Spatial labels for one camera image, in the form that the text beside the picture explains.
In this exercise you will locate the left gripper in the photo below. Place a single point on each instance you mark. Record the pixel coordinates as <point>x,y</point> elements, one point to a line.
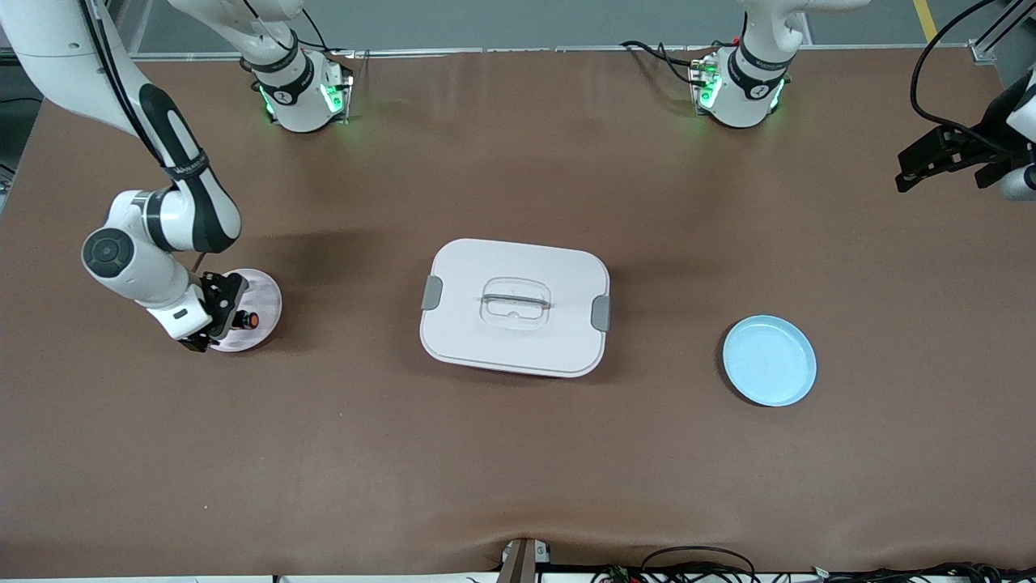
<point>982,138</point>

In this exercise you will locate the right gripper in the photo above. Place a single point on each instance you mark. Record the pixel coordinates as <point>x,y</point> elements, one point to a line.
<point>215,295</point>

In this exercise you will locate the black and orange push-button switch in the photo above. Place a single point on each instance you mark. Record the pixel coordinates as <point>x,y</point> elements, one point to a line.
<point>245,320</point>

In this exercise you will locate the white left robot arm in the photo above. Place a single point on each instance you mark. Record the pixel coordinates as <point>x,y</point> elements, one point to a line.
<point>745,81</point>

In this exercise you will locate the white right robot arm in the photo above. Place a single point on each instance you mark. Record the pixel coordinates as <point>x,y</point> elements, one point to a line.
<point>190,210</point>

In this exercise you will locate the pale pink round plate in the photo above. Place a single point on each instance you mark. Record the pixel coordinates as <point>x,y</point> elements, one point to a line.
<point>263,295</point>

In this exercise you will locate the light blue round plate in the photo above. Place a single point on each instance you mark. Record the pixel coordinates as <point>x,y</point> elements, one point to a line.
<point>769,360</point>

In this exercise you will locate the white lidded box, grey latches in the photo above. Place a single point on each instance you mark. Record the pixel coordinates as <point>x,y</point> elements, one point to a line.
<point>518,340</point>

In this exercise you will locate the metal table edge clamp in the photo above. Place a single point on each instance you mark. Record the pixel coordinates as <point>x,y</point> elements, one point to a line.
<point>522,563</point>

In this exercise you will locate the aluminium frame rail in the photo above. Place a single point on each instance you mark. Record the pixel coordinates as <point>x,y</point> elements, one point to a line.
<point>999,32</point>

